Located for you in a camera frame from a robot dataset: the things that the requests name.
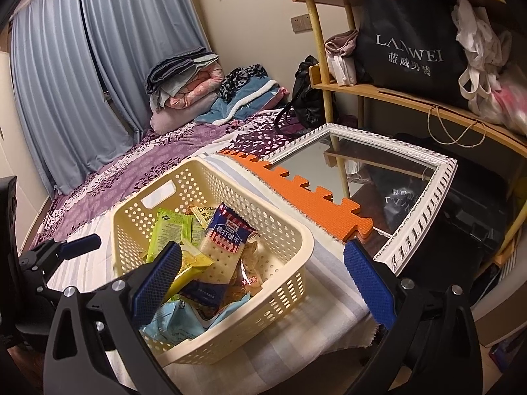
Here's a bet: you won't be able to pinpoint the pink floral folded quilt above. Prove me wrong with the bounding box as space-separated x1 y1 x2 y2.
165 63 225 110

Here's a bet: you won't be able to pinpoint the white tote bags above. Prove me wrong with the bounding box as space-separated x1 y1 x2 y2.
451 0 513 112

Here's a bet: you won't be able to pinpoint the black shopping bag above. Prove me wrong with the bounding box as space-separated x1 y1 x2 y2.
355 0 472 110

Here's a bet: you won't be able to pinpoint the bamboo shelf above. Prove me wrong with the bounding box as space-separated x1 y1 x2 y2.
288 0 527 264

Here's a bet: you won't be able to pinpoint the small golden yellow snack packet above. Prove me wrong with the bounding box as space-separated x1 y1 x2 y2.
190 205 220 229

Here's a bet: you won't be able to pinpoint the blue fleece blanket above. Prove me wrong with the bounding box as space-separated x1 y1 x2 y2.
193 76 289 126

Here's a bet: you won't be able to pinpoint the dark grey folded blanket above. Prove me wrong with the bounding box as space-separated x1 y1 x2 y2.
146 47 219 93

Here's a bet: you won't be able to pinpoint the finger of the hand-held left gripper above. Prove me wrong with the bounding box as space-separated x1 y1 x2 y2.
31 234 102 256
18 255 62 297

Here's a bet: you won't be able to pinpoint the light blue snack packet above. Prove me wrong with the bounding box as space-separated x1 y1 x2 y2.
140 296 235 344

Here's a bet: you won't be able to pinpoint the cream perforated plastic basket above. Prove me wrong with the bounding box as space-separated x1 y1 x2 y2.
112 156 316 367

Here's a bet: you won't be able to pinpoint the black plastic bag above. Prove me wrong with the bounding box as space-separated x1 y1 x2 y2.
274 55 330 136

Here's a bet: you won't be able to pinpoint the mauve folded quilt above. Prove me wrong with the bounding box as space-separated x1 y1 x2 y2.
149 92 221 133

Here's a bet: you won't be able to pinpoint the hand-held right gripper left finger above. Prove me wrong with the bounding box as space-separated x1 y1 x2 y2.
43 242 182 395

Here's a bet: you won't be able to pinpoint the leopard print cloth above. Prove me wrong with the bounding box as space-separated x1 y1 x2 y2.
217 65 268 103

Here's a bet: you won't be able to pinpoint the bright green snack packet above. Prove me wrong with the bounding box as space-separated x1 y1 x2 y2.
145 209 193 263

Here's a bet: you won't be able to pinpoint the navy cracker packet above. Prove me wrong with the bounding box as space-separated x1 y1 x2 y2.
181 202 257 309

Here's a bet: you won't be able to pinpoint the white framed mirror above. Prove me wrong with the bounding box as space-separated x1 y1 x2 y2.
267 122 458 274

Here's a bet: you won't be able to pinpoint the purple floral bedsheet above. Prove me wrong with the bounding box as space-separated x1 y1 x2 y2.
35 111 330 251

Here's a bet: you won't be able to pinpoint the blue grey curtain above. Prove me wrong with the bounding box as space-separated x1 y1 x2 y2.
8 0 215 196

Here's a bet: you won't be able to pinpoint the pink cloth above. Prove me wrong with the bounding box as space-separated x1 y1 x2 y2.
325 30 359 58

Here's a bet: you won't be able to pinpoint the clear cookie packet yellow label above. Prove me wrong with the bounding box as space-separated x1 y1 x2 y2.
231 232 264 299

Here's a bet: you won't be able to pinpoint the orange foam mat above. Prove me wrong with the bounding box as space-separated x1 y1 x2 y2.
218 149 373 241

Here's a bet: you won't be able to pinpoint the striped blanket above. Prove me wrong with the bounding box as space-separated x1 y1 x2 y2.
41 154 381 395

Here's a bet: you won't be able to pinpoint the grey green folded sheet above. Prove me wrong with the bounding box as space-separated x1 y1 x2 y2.
149 78 194 112

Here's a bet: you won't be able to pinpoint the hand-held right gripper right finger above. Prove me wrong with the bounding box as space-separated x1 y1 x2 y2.
343 239 482 395

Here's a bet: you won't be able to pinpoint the pink plastic bag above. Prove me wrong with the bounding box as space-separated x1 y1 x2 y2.
490 66 527 126

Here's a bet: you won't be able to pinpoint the olive green snack packet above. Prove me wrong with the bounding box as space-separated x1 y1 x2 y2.
165 239 215 297

